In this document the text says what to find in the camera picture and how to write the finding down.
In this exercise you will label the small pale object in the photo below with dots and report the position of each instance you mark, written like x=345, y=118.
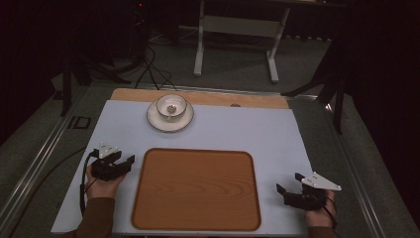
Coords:
x=171, y=108

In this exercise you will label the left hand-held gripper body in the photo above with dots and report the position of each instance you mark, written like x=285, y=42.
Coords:
x=105, y=170

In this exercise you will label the white table mat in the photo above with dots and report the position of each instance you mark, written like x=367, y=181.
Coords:
x=237, y=132

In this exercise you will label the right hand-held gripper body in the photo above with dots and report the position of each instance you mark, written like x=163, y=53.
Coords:
x=308, y=199

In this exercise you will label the wooden tray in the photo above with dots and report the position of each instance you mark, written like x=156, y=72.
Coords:
x=196, y=190

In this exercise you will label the white saucer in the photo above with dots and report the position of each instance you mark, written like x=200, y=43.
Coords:
x=155, y=120

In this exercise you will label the white table frame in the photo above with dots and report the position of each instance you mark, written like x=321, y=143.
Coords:
x=239, y=26

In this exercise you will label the person's right hand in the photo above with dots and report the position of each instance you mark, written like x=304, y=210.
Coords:
x=318, y=218

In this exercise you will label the dark equipment rack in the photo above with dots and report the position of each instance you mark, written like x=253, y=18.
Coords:
x=138, y=29

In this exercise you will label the black floor bracket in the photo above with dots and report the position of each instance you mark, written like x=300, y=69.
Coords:
x=79, y=122

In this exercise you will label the black tripod stand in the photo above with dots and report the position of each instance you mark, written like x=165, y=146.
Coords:
x=336, y=99
x=67, y=82

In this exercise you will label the person's left hand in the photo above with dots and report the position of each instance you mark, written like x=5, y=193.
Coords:
x=102, y=189

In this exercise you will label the metal floor rail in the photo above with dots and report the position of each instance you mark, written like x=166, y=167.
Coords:
x=360, y=185
x=39, y=158

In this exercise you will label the white cup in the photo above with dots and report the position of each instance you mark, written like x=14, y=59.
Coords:
x=165, y=114

